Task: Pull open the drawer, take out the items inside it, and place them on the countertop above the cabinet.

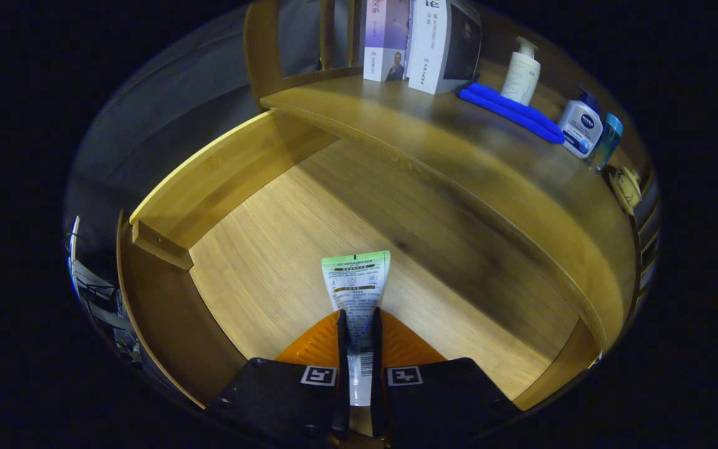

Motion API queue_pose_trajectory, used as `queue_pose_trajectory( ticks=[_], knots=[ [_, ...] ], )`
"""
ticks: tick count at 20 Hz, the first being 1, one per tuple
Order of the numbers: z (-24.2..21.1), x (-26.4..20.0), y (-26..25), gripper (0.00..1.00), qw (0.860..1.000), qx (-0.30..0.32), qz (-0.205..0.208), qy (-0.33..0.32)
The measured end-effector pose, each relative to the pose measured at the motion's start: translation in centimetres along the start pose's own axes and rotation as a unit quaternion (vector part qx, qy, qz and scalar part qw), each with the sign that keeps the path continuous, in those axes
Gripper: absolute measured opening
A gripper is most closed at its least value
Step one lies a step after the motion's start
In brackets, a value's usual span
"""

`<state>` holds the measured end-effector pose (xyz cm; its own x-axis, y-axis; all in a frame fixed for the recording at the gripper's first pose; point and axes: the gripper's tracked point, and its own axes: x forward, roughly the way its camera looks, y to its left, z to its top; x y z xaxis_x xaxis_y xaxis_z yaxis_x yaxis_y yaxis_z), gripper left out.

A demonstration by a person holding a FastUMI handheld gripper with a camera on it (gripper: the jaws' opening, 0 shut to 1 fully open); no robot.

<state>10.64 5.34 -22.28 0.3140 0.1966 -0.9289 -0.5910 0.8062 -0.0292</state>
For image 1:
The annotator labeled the white book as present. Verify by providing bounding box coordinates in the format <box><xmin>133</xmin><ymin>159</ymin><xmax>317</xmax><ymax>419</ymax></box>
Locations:
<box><xmin>407</xmin><ymin>0</ymin><xmax>483</xmax><ymax>95</ymax></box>

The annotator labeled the brown wooden countertop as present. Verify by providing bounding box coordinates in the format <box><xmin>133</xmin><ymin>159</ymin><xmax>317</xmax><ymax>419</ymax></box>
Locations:
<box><xmin>259</xmin><ymin>59</ymin><xmax>637</xmax><ymax>350</ymax></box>

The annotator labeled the brown wooden drawer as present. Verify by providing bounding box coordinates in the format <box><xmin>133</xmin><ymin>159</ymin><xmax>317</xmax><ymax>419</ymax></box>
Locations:
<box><xmin>116</xmin><ymin>109</ymin><xmax>603</xmax><ymax>412</ymax></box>

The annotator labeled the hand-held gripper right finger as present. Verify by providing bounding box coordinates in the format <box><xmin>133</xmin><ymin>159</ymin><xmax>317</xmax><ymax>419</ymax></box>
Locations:
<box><xmin>370</xmin><ymin>309</ymin><xmax>522</xmax><ymax>445</ymax></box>

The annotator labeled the yellow lidded teacup with saucer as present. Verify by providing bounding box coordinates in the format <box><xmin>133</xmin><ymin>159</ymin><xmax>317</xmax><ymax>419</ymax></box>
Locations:
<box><xmin>608</xmin><ymin>165</ymin><xmax>643</xmax><ymax>216</ymax></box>

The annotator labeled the teal bottle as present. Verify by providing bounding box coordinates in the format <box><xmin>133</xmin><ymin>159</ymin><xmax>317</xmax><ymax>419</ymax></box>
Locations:
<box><xmin>588</xmin><ymin>112</ymin><xmax>624</xmax><ymax>172</ymax></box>

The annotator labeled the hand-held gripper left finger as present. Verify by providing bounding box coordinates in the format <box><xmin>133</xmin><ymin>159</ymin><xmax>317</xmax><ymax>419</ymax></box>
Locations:
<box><xmin>209</xmin><ymin>310</ymin><xmax>352</xmax><ymax>447</ymax></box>

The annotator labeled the white bottle dark blue pump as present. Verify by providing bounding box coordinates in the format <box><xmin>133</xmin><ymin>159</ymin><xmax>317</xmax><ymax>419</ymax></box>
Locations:
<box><xmin>557</xmin><ymin>87</ymin><xmax>604</xmax><ymax>160</ymax></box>

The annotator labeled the brown wooden cabinet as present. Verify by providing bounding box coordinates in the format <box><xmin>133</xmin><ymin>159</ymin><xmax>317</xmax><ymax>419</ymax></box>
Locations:
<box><xmin>244</xmin><ymin>0</ymin><xmax>660</xmax><ymax>375</ymax></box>

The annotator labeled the purple book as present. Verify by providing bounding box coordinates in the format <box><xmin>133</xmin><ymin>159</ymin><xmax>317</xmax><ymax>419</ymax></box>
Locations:
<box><xmin>363</xmin><ymin>0</ymin><xmax>411</xmax><ymax>83</ymax></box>

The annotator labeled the white tube with green end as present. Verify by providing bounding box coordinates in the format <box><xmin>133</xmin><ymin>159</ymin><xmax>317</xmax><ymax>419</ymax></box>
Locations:
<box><xmin>322</xmin><ymin>251</ymin><xmax>391</xmax><ymax>407</ymax></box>

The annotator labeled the blue folded cloth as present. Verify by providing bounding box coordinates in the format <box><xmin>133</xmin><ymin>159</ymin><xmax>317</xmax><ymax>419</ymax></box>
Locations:
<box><xmin>456</xmin><ymin>81</ymin><xmax>567</xmax><ymax>145</ymax></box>

